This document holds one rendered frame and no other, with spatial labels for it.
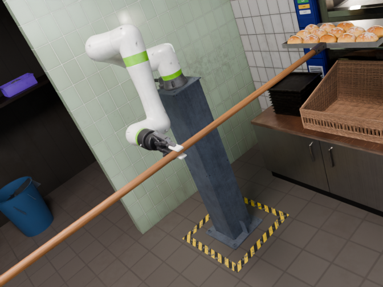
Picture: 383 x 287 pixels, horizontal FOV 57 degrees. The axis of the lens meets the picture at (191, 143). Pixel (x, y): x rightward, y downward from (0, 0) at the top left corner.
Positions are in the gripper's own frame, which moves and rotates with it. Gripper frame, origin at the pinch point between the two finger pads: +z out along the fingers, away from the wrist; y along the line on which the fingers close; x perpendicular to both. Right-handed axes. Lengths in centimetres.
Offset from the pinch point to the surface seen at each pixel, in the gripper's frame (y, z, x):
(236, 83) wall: 53, -124, -138
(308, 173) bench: 98, -30, -101
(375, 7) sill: 2, -2, -155
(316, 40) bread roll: -1, -6, -103
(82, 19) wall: -48, -126, -34
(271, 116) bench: 62, -63, -112
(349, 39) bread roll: -2, 14, -102
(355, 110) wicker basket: 61, -9, -134
